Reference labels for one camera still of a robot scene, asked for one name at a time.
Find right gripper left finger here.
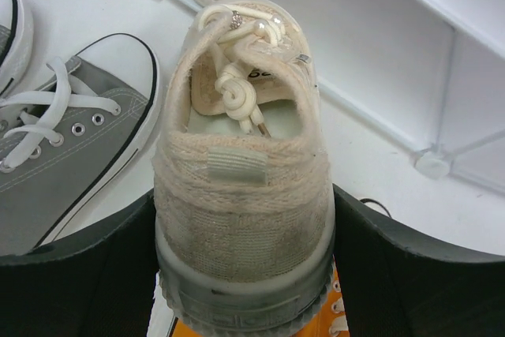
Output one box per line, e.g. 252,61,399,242
1,192,159,336

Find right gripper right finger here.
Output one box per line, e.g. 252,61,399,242
333,186,504,337

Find orange canvas sneaker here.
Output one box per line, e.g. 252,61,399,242
296,264,350,337
148,269,186,337

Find white plastic shoe cabinet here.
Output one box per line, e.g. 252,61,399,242
144,0,505,186

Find right grey canvas sneaker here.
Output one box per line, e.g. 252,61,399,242
1,33,162,256

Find grey canvas sneaker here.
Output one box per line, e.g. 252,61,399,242
1,33,162,256
1,0,34,95

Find left grey canvas sneaker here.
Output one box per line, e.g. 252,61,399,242
1,0,34,95

